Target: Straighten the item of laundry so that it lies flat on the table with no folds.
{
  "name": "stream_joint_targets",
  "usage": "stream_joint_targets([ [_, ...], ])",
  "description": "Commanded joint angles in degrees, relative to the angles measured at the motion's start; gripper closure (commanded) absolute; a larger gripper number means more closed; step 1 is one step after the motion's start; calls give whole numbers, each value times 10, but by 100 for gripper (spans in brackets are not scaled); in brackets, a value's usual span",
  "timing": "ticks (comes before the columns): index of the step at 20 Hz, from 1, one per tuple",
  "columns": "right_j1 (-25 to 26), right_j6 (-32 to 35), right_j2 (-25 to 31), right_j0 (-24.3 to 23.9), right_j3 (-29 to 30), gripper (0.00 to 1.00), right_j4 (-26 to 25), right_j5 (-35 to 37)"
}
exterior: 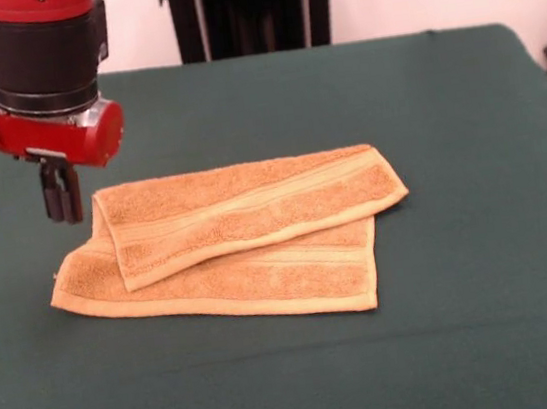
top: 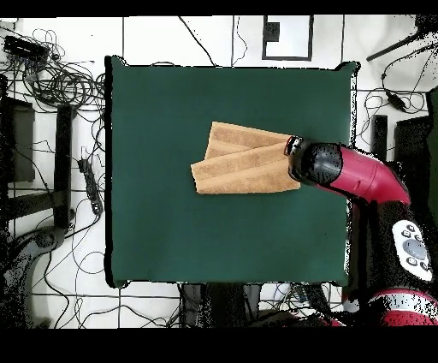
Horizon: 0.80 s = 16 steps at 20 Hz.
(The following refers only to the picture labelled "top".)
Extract orange terry towel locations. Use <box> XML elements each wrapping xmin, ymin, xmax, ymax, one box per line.
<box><xmin>190</xmin><ymin>121</ymin><xmax>302</xmax><ymax>195</ymax></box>

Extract black power adapter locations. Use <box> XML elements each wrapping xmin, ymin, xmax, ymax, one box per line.
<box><xmin>387</xmin><ymin>92</ymin><xmax>408</xmax><ymax>110</ymax></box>

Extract dark grey square patch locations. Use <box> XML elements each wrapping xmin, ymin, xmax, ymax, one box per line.
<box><xmin>263</xmin><ymin>21</ymin><xmax>281</xmax><ymax>43</ymax></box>

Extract dark box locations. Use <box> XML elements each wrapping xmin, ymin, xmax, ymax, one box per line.
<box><xmin>393</xmin><ymin>116</ymin><xmax>432</xmax><ymax>213</ymax></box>
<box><xmin>0</xmin><ymin>97</ymin><xmax>36</xmax><ymax>184</ymax></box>

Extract black tripod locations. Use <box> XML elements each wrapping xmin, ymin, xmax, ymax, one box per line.
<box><xmin>365</xmin><ymin>14</ymin><xmax>438</xmax><ymax>62</ymax></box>

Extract black power strip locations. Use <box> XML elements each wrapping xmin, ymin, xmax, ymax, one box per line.
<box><xmin>302</xmin><ymin>283</ymin><xmax>334</xmax><ymax>319</ymax></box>
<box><xmin>77</xmin><ymin>158</ymin><xmax>104</xmax><ymax>216</ymax></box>

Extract dark green table cloth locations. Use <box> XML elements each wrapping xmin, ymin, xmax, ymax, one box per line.
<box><xmin>104</xmin><ymin>55</ymin><xmax>360</xmax><ymax>288</ymax></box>

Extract black stand base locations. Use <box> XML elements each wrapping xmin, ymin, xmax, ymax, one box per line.
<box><xmin>3</xmin><ymin>225</ymin><xmax>68</xmax><ymax>309</ymax></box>

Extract black electronics box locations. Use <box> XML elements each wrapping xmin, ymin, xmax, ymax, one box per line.
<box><xmin>2</xmin><ymin>34</ymin><xmax>51</xmax><ymax>64</ymax></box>

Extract tangled black cable bundle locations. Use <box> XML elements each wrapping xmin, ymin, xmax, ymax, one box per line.
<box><xmin>355</xmin><ymin>86</ymin><xmax>430</xmax><ymax>145</ymax></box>
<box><xmin>0</xmin><ymin>28</ymin><xmax>107</xmax><ymax>114</ymax></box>

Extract grey square frame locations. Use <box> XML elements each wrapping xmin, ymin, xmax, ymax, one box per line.
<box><xmin>262</xmin><ymin>15</ymin><xmax>314</xmax><ymax>62</ymax></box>

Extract thin black cable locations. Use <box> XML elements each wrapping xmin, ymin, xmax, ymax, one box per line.
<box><xmin>177</xmin><ymin>15</ymin><xmax>217</xmax><ymax>67</ymax></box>
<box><xmin>231</xmin><ymin>15</ymin><xmax>248</xmax><ymax>67</ymax></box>

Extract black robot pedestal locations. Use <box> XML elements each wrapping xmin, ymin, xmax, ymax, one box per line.
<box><xmin>179</xmin><ymin>282</ymin><xmax>263</xmax><ymax>328</ymax></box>

